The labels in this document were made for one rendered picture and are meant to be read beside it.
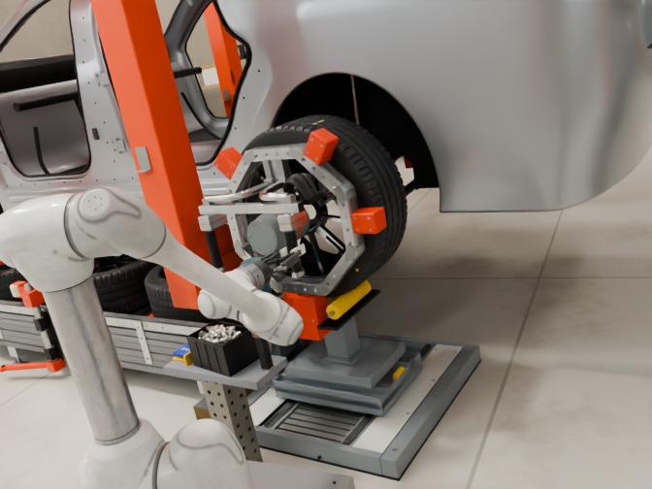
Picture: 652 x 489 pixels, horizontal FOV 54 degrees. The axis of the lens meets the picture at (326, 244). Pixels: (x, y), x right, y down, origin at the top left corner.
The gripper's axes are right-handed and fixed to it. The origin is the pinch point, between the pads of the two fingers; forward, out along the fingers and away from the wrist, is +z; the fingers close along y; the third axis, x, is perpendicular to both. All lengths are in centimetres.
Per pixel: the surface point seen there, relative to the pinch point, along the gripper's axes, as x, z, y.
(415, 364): -69, 53, 8
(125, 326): -48, 20, -122
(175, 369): -38, -18, -48
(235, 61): 57, 295, -253
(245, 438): -69, -10, -30
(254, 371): -38.0, -12.4, -16.2
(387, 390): -66, 29, 8
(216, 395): -49, -15, -34
